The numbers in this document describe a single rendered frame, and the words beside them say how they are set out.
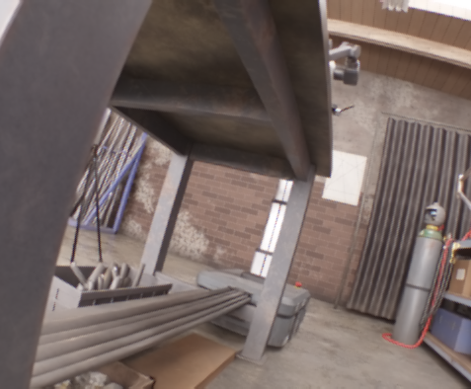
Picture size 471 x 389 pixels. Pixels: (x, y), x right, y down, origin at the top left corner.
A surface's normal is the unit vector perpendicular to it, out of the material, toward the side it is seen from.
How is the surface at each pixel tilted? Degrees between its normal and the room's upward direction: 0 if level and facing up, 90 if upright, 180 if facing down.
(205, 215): 90
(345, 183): 90
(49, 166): 90
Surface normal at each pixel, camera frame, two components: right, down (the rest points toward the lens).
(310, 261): -0.33, -0.21
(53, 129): 0.90, 0.22
